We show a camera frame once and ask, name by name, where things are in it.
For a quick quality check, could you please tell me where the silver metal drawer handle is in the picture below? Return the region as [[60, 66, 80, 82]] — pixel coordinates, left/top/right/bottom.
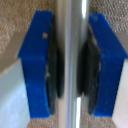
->
[[54, 0, 92, 128]]

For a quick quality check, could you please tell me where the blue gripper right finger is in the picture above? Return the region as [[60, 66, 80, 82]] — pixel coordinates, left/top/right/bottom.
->
[[77, 13, 128, 117]]

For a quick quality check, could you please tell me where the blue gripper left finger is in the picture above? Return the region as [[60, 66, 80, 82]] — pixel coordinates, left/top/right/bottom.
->
[[17, 10, 66, 120]]

